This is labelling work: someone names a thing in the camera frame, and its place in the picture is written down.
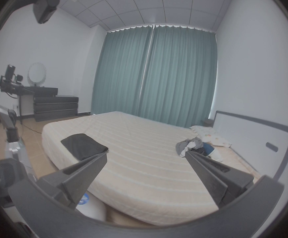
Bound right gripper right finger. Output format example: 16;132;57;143
184;151;255;207

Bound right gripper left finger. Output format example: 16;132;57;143
38;153;108;204

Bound black T-shirt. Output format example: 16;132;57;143
60;133;109;161

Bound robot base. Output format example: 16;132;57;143
0;140;108;222

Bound pile of clothes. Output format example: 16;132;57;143
176;137;224;162

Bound bed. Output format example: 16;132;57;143
42;110;288;226

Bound round white mirror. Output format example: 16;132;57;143
27;62;47;88

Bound black dressing table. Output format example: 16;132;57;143
18;86;58;116

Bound white printed pillow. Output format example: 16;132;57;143
189;125;232;148

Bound black chest of drawers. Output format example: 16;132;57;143
33;96;79;122

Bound blue-green curtain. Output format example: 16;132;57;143
91;25;154;116
136;24;218;129

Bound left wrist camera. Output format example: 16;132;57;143
5;64;23;83

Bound black cable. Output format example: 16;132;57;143
21;122;43;135

